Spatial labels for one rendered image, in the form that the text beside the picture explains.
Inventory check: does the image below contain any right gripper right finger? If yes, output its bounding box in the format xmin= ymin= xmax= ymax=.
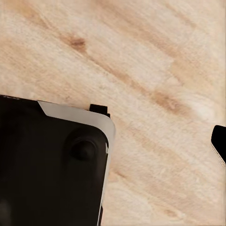
xmin=211 ymin=125 xmax=226 ymax=163

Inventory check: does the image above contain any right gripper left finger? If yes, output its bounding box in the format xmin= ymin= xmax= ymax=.
xmin=0 ymin=125 xmax=24 ymax=182

